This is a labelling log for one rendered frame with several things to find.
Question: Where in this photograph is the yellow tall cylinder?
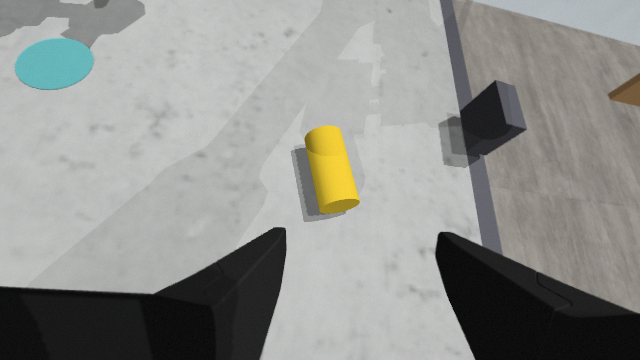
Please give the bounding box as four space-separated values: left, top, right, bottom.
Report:
304 126 360 214

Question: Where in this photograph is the cyan circle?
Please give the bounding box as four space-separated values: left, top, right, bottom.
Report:
15 38 94 90

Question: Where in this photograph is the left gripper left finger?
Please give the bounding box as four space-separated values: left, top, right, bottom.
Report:
0 227 287 360

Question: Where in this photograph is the black cube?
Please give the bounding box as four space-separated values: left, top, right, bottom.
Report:
460 80 527 156

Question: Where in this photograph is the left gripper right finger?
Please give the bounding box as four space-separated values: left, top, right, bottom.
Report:
435 232 640 360

